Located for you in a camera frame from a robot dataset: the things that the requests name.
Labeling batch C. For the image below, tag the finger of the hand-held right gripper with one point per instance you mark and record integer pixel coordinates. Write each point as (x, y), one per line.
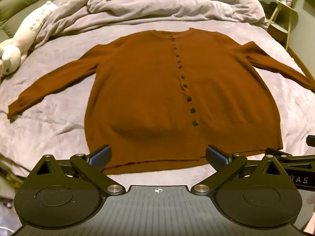
(295, 157)
(311, 141)

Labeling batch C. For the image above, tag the green cushion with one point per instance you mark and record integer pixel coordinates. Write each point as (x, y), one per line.
(17, 5)

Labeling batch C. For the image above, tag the white long plush toy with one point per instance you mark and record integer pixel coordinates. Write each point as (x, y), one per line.
(27, 29)

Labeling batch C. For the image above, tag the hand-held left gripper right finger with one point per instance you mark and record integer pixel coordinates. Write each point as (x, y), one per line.
(216, 156)

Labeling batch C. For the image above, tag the brown button cardigan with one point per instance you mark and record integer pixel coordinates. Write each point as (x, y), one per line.
(147, 91)

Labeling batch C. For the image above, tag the lavender crumpled duvet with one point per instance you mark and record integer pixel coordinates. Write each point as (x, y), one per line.
(147, 5)

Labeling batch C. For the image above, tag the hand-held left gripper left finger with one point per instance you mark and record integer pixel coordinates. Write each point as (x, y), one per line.
(101, 156)

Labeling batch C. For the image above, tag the yellow-green side table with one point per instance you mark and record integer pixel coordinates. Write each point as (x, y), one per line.
(283, 12)

